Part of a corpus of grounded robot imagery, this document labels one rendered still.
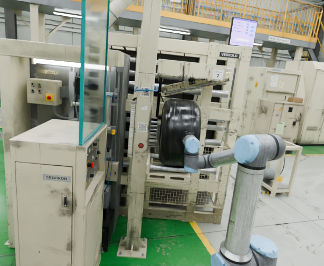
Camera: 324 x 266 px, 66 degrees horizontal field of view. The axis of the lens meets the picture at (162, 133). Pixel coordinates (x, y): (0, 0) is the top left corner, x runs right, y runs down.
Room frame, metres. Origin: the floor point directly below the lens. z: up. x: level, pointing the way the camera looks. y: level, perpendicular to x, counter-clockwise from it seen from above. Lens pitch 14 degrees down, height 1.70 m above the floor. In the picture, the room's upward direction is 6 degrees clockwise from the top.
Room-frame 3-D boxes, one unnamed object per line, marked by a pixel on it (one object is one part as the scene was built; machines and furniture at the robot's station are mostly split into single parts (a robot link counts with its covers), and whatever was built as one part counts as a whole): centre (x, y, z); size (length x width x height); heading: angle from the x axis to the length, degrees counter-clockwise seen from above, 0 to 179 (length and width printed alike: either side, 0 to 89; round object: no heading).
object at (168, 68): (2.40, -0.20, 1.71); 0.61 x 0.25 x 0.15; 92
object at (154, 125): (2.48, 0.15, 1.05); 0.20 x 0.15 x 0.30; 92
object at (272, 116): (6.07, -2.77, 0.62); 0.91 x 0.58 x 1.25; 109
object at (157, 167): (1.96, -0.10, 0.90); 0.35 x 0.05 x 0.05; 92
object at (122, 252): (2.07, 0.17, 0.02); 0.27 x 0.27 x 0.04; 2
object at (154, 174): (1.96, -0.09, 0.84); 0.36 x 0.09 x 0.06; 92
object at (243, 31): (5.68, -1.48, 2.60); 0.60 x 0.05 x 0.55; 109
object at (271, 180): (3.78, -1.81, 0.40); 0.60 x 0.35 x 0.80; 19
